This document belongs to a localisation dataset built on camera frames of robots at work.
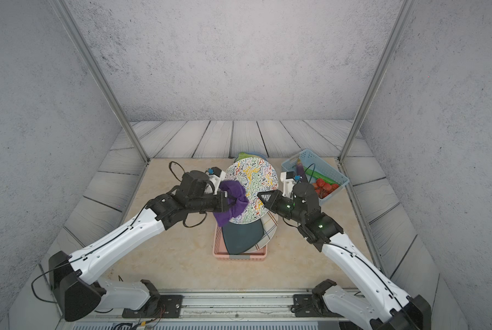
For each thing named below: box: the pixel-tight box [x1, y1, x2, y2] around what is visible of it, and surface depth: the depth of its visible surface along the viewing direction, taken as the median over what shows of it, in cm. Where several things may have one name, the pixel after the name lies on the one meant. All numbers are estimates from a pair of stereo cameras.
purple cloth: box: [213, 180, 249, 228], surface depth 72 cm
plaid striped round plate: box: [246, 210, 279, 253], surface depth 83 cm
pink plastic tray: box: [212, 224, 268, 262], surface depth 84 cm
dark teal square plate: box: [221, 218, 265, 256], surface depth 84 cm
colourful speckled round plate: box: [225, 156, 279, 225], surface depth 74 cm
